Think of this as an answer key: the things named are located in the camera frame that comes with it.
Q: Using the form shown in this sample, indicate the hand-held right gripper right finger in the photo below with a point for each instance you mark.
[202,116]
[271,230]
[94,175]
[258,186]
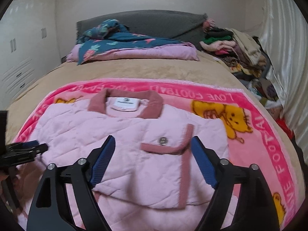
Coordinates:
[204,166]

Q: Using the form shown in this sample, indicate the white satin curtain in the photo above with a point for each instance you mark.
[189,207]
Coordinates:
[286,53]

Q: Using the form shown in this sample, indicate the beige bed sheet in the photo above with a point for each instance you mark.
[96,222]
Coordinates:
[144,69]

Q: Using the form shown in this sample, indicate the white wardrobe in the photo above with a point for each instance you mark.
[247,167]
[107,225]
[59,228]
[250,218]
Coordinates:
[26,53]

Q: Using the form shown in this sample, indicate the pile of assorted clothes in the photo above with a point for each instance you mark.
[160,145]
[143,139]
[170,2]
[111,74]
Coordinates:
[240,50]

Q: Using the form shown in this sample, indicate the pink quilted jacket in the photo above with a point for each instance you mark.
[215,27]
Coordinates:
[134,130]

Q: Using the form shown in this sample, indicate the pink printed blanket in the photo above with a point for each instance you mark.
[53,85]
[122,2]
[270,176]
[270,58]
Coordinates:
[259,134]

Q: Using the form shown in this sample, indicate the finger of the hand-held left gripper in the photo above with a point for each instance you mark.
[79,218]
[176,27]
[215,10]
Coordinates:
[28,152]
[31,143]

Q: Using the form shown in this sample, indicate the grey headboard cover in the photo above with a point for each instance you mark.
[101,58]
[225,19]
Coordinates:
[156,24]

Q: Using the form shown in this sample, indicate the crumpled blue floral cloth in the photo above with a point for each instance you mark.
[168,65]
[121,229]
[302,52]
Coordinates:
[105,28]

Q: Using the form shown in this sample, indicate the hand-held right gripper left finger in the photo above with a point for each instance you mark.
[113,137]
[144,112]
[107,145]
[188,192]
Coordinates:
[103,163]

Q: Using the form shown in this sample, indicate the blue floral pink quilt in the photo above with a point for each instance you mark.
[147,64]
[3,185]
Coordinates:
[144,49]

